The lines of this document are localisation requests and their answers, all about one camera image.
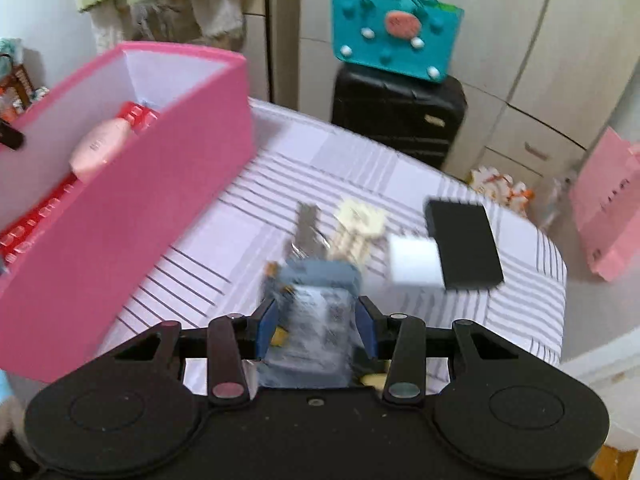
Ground orange and white snack package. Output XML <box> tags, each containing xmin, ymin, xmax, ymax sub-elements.
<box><xmin>467</xmin><ymin>166</ymin><xmax>535</xmax><ymax>218</ymax></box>

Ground black suitcase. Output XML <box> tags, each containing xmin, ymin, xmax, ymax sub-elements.
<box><xmin>331</xmin><ymin>65</ymin><xmax>468</xmax><ymax>171</ymax></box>

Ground beige wardrobe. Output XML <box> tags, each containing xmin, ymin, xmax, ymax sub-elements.
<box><xmin>242</xmin><ymin>0</ymin><xmax>640</xmax><ymax>181</ymax></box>

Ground white cube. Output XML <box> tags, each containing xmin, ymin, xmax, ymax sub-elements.
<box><xmin>387</xmin><ymin>234</ymin><xmax>446</xmax><ymax>290</ymax></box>

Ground pink storage box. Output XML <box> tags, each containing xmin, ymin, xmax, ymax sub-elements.
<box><xmin>0</xmin><ymin>42</ymin><xmax>258</xmax><ymax>385</ymax></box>

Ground striped bed sheet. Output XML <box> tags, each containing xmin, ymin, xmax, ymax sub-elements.
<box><xmin>100</xmin><ymin>97</ymin><xmax>568</xmax><ymax>396</ymax></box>

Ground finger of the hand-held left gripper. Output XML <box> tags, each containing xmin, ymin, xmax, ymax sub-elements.
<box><xmin>0</xmin><ymin>122</ymin><xmax>26</xmax><ymax>151</ymax></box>

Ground black box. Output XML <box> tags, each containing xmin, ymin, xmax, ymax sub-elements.
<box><xmin>424</xmin><ymin>200</ymin><xmax>505</xmax><ymax>291</ymax></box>

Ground red box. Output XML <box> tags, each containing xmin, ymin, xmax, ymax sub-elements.
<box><xmin>0</xmin><ymin>101</ymin><xmax>161</xmax><ymax>273</ymax></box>

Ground teal handbag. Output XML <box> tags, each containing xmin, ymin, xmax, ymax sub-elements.
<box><xmin>331</xmin><ymin>0</ymin><xmax>465</xmax><ymax>82</ymax></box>

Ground cream hair clip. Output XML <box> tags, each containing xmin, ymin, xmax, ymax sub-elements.
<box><xmin>327</xmin><ymin>199</ymin><xmax>390</xmax><ymax>266</ymax></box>

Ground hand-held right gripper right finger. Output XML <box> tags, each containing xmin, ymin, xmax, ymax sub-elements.
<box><xmin>354</xmin><ymin>295</ymin><xmax>503</xmax><ymax>406</ymax></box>

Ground cluttered wooden shelf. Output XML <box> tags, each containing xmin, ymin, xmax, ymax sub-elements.
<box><xmin>0</xmin><ymin>37</ymin><xmax>51</xmax><ymax>116</ymax></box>

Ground grey-blue packet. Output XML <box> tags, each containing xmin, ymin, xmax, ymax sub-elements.
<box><xmin>257</xmin><ymin>257</ymin><xmax>363</xmax><ymax>391</ymax></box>

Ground pink paper bag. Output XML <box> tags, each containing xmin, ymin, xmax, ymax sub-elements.
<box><xmin>570</xmin><ymin>127</ymin><xmax>640</xmax><ymax>282</ymax></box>

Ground pink bottle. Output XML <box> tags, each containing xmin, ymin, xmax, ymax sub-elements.
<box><xmin>67</xmin><ymin>117</ymin><xmax>137</xmax><ymax>181</ymax></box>

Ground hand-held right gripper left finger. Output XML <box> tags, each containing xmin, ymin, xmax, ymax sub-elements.
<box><xmin>112</xmin><ymin>296</ymin><xmax>281</xmax><ymax>407</ymax></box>

